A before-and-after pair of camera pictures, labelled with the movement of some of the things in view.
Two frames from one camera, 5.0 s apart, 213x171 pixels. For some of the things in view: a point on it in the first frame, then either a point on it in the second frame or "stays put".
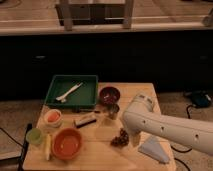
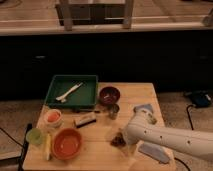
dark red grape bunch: (121, 140) stays put
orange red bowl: (67, 144) stays put
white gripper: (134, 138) → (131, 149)
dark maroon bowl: (109, 95) stays put
